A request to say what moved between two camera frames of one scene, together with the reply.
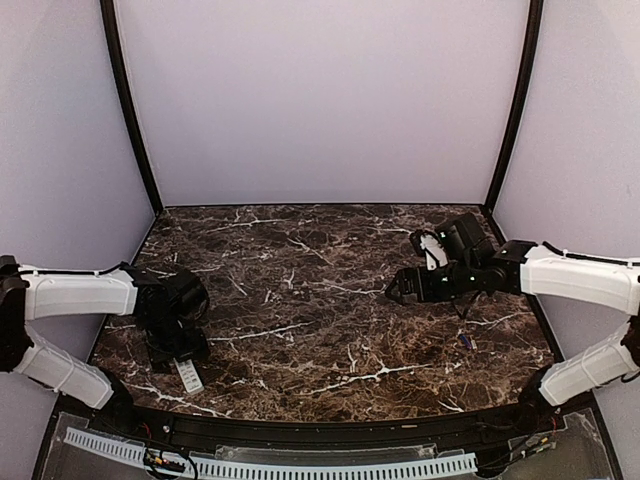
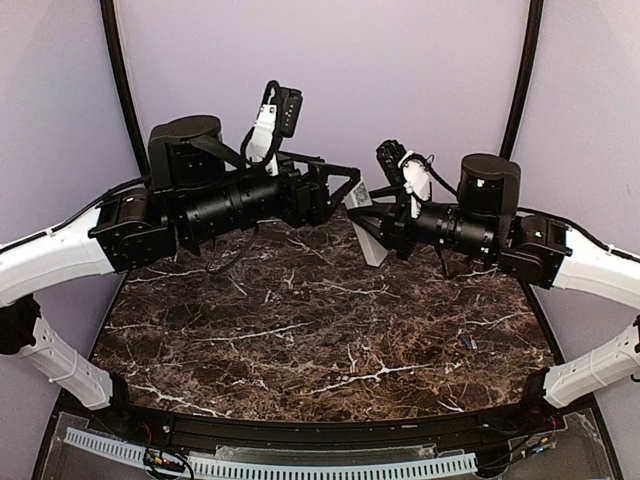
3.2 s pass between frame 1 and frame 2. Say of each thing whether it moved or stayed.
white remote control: moved
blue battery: stayed
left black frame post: stayed
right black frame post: stayed
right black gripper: moved
